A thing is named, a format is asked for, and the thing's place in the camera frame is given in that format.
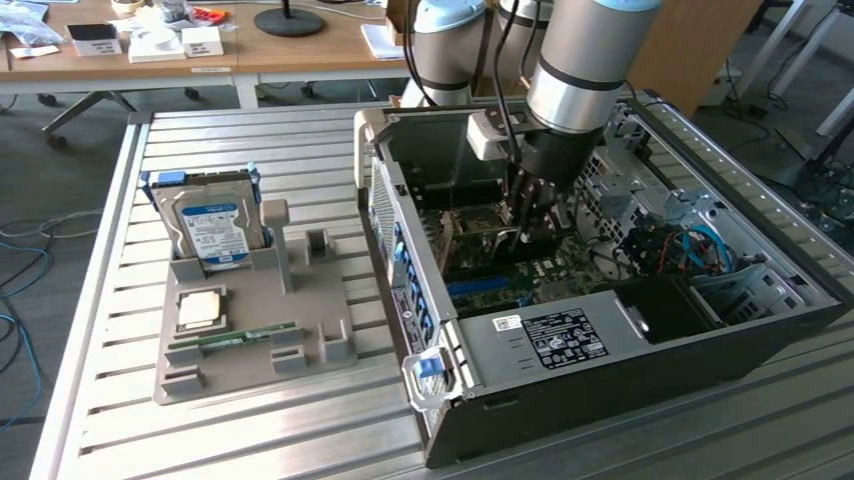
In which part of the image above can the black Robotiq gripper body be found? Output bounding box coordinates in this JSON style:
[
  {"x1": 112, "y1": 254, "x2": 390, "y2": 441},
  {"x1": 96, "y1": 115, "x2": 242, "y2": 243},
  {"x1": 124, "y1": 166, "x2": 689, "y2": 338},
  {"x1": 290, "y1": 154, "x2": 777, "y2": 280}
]
[{"x1": 511, "y1": 124, "x2": 607, "y2": 191}]

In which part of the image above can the green graphics card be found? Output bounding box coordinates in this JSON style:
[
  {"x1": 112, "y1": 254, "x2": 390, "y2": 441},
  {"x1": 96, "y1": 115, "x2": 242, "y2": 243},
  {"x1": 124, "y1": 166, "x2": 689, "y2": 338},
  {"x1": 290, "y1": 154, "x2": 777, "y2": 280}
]
[{"x1": 437, "y1": 208, "x2": 535, "y2": 271}]

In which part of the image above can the CPU socket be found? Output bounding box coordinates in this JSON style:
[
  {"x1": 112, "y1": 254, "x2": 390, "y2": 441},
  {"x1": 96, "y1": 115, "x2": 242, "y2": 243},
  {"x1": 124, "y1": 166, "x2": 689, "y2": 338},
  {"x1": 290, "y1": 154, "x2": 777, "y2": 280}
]
[{"x1": 458, "y1": 206, "x2": 507, "y2": 234}]

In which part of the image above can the green motherboard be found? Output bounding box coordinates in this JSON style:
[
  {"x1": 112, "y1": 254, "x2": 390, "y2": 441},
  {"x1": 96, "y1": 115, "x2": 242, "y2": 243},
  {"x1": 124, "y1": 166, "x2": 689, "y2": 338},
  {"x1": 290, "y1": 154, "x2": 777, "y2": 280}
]
[{"x1": 419, "y1": 199, "x2": 642, "y2": 321}]

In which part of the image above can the metal disk bay cage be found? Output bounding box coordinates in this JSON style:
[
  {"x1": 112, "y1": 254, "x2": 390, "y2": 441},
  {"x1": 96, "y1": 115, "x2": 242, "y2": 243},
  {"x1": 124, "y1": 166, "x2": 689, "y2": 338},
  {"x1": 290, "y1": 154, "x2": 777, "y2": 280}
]
[{"x1": 577, "y1": 144, "x2": 726, "y2": 251}]

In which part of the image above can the long expansion slot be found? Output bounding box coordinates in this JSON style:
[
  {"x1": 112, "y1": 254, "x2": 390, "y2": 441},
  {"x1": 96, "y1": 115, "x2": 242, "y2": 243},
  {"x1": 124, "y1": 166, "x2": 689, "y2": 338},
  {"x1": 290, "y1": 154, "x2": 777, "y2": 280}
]
[{"x1": 445, "y1": 277, "x2": 515, "y2": 299}]

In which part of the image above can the grey power supply unit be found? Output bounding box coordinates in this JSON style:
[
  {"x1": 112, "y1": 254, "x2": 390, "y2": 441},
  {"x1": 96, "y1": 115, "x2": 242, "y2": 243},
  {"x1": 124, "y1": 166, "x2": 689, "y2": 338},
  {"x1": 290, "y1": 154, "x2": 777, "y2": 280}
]
[{"x1": 455, "y1": 289, "x2": 654, "y2": 392}]

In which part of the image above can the white paper stack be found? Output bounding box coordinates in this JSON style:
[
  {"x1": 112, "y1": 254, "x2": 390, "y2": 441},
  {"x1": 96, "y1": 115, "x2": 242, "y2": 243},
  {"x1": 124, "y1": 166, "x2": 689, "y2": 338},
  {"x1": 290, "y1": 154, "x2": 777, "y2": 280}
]
[{"x1": 359, "y1": 22, "x2": 410, "y2": 61}]

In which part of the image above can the blue latch tab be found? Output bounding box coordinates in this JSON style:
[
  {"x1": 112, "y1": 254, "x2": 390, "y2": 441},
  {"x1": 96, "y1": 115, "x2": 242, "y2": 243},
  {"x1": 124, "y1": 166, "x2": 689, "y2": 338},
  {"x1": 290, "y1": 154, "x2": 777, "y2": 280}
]
[{"x1": 412, "y1": 352, "x2": 447, "y2": 381}]

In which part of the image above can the brown cardboard box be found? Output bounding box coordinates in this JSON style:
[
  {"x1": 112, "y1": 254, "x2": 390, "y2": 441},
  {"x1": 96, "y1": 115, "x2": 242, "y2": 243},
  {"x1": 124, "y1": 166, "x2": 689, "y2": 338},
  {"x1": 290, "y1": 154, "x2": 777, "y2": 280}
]
[{"x1": 384, "y1": 0, "x2": 410, "y2": 36}]

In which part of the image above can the black open PC case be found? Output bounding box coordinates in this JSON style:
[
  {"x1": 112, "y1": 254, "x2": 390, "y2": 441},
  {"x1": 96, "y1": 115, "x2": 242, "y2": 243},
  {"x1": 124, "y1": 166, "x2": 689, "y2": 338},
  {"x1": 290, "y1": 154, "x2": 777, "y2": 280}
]
[{"x1": 351, "y1": 88, "x2": 854, "y2": 471}]

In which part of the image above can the wooden office desk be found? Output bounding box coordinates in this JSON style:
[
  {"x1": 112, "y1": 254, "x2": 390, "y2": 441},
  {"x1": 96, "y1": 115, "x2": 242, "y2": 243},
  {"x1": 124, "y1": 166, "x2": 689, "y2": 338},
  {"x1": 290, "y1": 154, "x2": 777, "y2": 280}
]
[
  {"x1": 0, "y1": 0, "x2": 242, "y2": 146},
  {"x1": 236, "y1": 0, "x2": 606, "y2": 109}
]

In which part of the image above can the grey parts rack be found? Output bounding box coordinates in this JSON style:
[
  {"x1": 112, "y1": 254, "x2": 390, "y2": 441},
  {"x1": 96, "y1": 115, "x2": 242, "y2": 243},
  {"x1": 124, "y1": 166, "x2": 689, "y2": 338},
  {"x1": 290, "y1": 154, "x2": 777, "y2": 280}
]
[{"x1": 152, "y1": 198, "x2": 360, "y2": 407}]

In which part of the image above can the hard disk blue caddy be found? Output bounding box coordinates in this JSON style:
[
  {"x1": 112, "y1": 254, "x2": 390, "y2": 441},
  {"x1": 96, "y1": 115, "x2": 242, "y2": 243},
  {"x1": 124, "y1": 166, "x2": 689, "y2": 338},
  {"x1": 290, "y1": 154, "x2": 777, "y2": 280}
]
[{"x1": 138, "y1": 162, "x2": 267, "y2": 274}]

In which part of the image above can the black round lamp base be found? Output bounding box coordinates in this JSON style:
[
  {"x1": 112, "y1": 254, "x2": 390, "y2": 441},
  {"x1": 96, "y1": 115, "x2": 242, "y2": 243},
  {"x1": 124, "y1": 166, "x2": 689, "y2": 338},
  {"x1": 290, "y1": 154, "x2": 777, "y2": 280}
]
[{"x1": 252, "y1": 0, "x2": 328, "y2": 39}]

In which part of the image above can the green RAM stick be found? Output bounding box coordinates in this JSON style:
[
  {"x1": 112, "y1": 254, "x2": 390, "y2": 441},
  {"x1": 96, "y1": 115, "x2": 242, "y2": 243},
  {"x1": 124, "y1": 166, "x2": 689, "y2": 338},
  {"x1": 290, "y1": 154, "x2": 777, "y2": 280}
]
[{"x1": 166, "y1": 321, "x2": 299, "y2": 350}]

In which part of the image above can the silver CPU chip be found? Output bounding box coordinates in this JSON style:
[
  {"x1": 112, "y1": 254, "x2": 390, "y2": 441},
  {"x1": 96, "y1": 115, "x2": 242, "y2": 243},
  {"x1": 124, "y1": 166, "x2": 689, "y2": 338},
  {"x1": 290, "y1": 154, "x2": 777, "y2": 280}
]
[{"x1": 176, "y1": 291, "x2": 226, "y2": 331}]

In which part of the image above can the plain white box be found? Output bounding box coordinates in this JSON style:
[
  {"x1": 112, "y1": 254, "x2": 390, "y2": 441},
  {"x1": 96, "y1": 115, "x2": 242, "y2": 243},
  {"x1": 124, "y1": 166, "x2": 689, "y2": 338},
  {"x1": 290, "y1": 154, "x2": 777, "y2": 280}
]
[{"x1": 179, "y1": 25, "x2": 226, "y2": 59}]

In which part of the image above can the red orange small tool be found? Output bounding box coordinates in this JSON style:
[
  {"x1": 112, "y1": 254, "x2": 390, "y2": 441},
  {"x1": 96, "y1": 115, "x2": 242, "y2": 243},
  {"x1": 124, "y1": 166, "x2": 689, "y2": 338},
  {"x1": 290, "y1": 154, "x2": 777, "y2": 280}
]
[{"x1": 191, "y1": 5, "x2": 234, "y2": 27}]

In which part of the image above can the flat white box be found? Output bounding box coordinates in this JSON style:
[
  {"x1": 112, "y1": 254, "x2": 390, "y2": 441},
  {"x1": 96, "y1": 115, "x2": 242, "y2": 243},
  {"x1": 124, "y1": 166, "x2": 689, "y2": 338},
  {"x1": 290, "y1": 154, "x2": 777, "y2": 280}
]
[{"x1": 126, "y1": 27, "x2": 188, "y2": 65}]

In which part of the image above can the white tape roll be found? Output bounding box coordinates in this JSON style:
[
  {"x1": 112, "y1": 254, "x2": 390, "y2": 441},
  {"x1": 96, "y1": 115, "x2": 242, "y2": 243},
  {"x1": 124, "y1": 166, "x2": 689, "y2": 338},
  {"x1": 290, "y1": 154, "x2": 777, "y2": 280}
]
[{"x1": 130, "y1": 27, "x2": 179, "y2": 51}]

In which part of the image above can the white box black top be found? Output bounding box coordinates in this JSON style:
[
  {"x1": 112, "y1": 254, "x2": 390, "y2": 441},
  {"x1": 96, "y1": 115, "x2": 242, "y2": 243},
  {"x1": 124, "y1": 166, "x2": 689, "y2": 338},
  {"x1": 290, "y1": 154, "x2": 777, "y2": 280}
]
[{"x1": 64, "y1": 22, "x2": 127, "y2": 58}]

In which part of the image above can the white label card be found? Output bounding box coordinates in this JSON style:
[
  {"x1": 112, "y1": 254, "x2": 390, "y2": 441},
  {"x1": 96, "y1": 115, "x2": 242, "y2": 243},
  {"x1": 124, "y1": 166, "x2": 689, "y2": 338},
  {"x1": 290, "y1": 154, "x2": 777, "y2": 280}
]
[{"x1": 7, "y1": 44, "x2": 63, "y2": 61}]

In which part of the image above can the clear plastic bag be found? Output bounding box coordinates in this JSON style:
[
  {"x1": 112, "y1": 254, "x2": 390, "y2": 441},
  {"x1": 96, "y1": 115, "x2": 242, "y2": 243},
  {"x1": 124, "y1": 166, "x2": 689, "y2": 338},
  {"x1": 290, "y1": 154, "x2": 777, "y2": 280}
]
[{"x1": 0, "y1": 0, "x2": 67, "y2": 47}]

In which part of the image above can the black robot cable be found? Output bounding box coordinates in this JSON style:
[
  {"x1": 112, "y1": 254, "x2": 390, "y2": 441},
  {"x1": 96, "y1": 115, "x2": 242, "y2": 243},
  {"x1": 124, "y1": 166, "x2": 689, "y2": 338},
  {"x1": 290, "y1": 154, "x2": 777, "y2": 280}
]
[{"x1": 399, "y1": 0, "x2": 530, "y2": 167}]

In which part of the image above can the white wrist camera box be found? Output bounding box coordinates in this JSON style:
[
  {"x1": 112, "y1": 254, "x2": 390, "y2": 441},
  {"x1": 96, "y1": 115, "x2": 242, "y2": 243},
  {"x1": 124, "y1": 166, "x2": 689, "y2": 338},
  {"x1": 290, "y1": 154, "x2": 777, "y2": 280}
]
[{"x1": 465, "y1": 112, "x2": 529, "y2": 162}]

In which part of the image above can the blue disk wire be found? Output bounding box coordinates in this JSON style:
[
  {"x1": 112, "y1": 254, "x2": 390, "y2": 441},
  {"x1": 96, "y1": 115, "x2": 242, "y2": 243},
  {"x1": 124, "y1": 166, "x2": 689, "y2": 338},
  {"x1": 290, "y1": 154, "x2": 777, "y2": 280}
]
[{"x1": 678, "y1": 225, "x2": 737, "y2": 275}]

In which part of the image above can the metal disk bay bracket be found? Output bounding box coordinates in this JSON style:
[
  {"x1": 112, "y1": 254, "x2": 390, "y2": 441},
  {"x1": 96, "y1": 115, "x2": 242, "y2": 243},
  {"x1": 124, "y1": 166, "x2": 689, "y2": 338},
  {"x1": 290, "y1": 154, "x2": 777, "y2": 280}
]
[{"x1": 686, "y1": 262, "x2": 813, "y2": 329}]

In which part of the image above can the grey case latch handle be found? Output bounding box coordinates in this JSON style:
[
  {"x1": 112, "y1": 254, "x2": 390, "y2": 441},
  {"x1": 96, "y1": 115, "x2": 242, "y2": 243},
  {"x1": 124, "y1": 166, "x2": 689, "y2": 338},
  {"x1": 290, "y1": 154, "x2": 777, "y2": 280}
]
[{"x1": 399, "y1": 343, "x2": 469, "y2": 414}]

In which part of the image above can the blue floor cable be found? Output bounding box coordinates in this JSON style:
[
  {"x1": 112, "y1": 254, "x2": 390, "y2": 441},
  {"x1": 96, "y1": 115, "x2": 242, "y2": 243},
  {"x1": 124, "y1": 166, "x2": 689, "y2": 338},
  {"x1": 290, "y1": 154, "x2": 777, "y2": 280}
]
[{"x1": 0, "y1": 239, "x2": 54, "y2": 432}]

